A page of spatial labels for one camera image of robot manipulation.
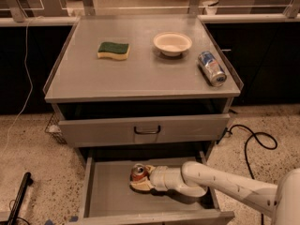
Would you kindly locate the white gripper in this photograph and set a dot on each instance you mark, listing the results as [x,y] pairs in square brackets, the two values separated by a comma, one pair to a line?
[158,178]

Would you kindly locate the red coke can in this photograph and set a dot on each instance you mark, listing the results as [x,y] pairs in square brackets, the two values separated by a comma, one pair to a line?
[138,172]

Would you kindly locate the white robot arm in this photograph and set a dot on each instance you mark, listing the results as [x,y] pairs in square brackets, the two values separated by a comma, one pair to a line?
[281,202]

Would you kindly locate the grey open middle drawer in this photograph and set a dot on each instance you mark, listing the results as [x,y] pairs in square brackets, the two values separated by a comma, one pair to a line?
[108,199]

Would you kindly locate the grey upper drawer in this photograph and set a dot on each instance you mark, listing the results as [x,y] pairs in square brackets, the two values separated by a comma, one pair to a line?
[119,131]

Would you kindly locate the blue silver can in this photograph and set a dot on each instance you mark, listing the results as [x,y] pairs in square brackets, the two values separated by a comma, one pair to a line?
[212,69]

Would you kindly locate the grey cabinet counter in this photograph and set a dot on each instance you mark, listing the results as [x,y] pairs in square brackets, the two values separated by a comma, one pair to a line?
[146,74]

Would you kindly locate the black bar on floor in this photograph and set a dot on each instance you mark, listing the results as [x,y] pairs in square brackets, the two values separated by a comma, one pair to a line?
[26,182]

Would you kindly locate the green yellow sponge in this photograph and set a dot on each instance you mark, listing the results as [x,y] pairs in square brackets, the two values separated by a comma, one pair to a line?
[116,51]

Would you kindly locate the white bowl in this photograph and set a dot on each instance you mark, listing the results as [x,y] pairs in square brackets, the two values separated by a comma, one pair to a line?
[171,43]

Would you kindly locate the black drawer handle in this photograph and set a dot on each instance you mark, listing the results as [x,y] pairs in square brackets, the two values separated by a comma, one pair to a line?
[147,131]

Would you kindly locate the wire mesh basket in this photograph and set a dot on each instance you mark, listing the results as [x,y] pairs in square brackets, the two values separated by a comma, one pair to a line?
[54,130]

